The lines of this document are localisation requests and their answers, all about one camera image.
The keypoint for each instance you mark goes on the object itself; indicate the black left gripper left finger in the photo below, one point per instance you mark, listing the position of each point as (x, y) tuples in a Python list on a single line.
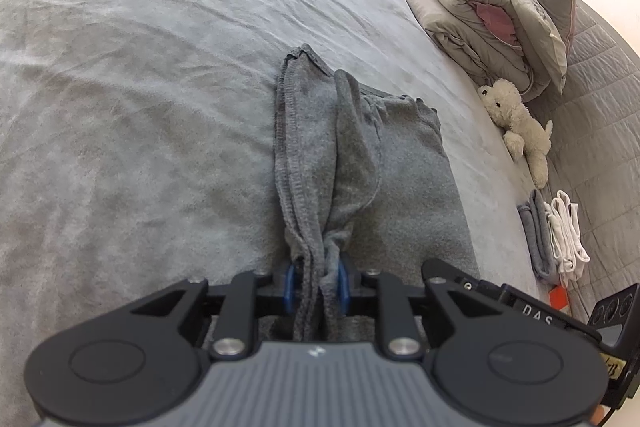
[(143, 359)]

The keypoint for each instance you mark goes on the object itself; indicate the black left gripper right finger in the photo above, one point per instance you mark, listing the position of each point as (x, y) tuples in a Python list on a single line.
[(484, 359)]

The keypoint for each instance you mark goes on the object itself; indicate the dark grey knit sweater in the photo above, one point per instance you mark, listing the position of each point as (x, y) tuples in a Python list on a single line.
[(362, 173)]

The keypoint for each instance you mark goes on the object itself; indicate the folded grey garment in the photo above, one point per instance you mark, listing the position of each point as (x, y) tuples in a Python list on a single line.
[(535, 226)]

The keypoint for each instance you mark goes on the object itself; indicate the folded white garment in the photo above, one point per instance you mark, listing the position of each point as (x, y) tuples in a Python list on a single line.
[(570, 256)]

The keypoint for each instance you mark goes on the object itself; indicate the white teddy bear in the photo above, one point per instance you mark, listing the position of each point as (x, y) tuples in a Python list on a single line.
[(523, 135)]

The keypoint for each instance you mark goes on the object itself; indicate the grey quilted headboard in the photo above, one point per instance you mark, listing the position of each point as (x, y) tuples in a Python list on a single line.
[(594, 156)]

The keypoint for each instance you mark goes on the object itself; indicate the grey bed sheet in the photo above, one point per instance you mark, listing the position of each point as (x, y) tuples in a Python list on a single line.
[(137, 149)]

